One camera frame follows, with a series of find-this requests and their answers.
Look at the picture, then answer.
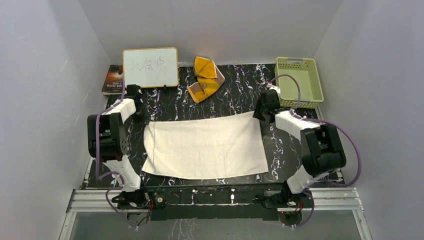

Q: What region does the white towel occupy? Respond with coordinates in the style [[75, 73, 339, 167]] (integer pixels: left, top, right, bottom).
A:
[[142, 111, 269, 180]]

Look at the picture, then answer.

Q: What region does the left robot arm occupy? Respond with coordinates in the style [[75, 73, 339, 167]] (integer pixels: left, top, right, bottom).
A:
[[87, 84, 150, 208]]

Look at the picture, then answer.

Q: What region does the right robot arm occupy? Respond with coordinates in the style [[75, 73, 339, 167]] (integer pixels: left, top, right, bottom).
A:
[[253, 89, 347, 207]]

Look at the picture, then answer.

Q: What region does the dark book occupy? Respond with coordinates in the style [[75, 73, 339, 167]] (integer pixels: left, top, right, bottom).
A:
[[101, 64, 124, 96]]

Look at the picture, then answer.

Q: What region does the green plastic basket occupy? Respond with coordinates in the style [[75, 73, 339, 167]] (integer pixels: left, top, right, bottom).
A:
[[274, 57, 324, 109]]

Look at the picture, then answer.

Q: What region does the yellow brown towel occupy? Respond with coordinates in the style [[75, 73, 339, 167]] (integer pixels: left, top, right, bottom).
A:
[[187, 56, 225, 104]]

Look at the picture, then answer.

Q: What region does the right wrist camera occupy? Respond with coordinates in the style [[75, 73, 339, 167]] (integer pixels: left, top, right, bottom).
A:
[[266, 84, 281, 94]]

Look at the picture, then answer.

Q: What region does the whiteboard with yellow frame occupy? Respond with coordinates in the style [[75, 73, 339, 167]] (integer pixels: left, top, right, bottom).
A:
[[122, 47, 180, 88]]

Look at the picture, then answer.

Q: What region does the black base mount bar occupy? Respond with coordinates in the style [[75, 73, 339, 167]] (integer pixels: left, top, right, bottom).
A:
[[110, 182, 314, 225]]

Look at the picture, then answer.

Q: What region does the aluminium rail frame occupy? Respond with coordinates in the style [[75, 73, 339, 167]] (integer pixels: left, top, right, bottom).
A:
[[59, 185, 372, 240]]

